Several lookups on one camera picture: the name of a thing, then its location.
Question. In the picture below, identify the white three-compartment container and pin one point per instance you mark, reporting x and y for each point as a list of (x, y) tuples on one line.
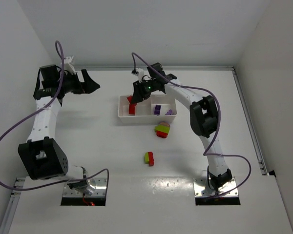
[(145, 110)]

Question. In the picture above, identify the red green purple lego stack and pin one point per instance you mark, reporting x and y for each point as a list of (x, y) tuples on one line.
[(162, 129)]

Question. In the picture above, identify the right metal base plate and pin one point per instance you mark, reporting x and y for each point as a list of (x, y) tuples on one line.
[(202, 190)]

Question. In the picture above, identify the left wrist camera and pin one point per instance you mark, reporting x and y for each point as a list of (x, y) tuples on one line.
[(68, 65)]

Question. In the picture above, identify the purple square lego brick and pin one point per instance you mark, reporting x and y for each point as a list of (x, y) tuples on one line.
[(157, 109)]

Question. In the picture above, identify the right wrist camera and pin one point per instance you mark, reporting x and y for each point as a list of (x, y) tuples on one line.
[(139, 73)]

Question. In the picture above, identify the metal base plate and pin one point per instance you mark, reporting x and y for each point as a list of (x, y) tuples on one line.
[(94, 188), (202, 190)]

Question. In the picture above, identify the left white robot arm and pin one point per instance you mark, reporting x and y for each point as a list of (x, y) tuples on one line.
[(41, 155)]

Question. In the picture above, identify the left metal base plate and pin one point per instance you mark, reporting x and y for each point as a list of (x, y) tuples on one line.
[(94, 188)]

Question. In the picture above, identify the red rounded lego brick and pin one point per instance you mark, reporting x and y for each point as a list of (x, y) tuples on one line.
[(132, 109)]

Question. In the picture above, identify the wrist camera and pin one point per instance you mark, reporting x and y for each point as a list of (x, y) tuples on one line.
[(139, 73), (68, 65)]

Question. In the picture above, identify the purple flower lego brick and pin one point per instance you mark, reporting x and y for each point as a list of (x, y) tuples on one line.
[(169, 112)]

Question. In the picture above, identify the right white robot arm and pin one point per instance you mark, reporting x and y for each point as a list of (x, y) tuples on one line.
[(203, 112)]

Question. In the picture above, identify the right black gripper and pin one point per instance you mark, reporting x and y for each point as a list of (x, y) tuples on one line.
[(143, 87)]

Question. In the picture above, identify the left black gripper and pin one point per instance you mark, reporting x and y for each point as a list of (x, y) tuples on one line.
[(78, 81)]

